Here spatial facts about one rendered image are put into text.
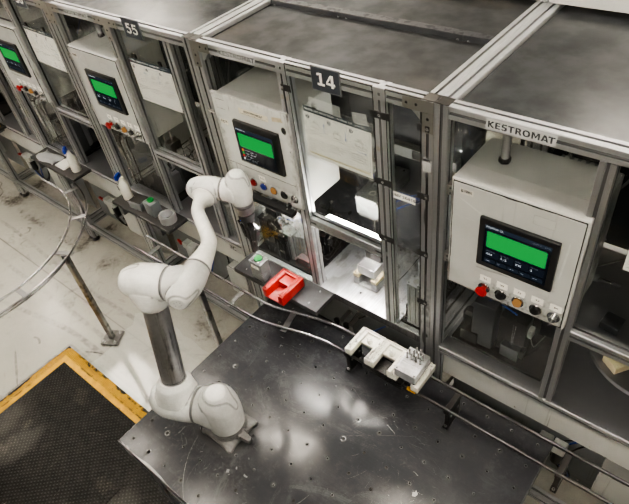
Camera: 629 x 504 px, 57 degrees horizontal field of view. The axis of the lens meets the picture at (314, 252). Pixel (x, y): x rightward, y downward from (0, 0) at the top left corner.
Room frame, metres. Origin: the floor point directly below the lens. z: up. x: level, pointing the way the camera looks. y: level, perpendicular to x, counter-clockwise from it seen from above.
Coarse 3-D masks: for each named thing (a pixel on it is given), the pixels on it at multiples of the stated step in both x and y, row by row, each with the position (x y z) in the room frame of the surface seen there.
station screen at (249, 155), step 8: (248, 136) 2.03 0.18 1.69; (256, 136) 2.00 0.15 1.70; (272, 144) 1.94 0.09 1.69; (240, 152) 2.09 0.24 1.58; (248, 152) 2.05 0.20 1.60; (256, 152) 2.01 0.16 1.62; (272, 152) 1.94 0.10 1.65; (248, 160) 2.06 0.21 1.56; (256, 160) 2.02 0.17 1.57; (264, 160) 1.98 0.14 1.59; (272, 160) 1.95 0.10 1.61; (272, 168) 1.96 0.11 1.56
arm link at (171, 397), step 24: (144, 264) 1.58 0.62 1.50; (120, 288) 1.53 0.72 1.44; (144, 288) 1.49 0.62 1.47; (144, 312) 1.48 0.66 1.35; (168, 312) 1.51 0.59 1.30; (168, 336) 1.47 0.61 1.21; (168, 360) 1.44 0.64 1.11; (168, 384) 1.41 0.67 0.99; (192, 384) 1.43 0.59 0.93; (168, 408) 1.37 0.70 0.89
